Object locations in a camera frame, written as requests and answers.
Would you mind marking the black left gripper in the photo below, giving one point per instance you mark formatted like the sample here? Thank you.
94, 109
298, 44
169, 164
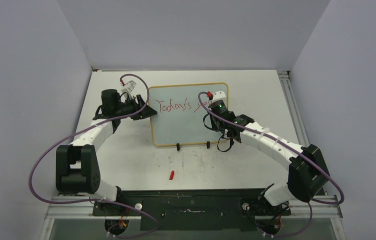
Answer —
146, 112

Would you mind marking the yellow framed whiteboard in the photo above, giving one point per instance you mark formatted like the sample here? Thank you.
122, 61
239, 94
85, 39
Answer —
179, 119

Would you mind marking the red marker cap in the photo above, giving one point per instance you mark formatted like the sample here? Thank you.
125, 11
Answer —
172, 175

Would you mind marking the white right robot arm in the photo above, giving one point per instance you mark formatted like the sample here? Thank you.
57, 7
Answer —
304, 164

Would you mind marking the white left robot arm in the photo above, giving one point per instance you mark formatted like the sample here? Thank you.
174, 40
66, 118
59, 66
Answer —
77, 168

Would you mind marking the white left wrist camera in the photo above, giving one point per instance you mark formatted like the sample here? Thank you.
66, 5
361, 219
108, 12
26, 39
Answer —
128, 87

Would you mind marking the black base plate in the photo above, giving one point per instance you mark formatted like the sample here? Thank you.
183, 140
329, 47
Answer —
195, 210

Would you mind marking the aluminium right side rail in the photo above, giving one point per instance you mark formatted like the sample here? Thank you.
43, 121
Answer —
300, 130

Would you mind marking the aluminium front frame rail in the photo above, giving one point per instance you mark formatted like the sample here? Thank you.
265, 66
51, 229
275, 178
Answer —
84, 211

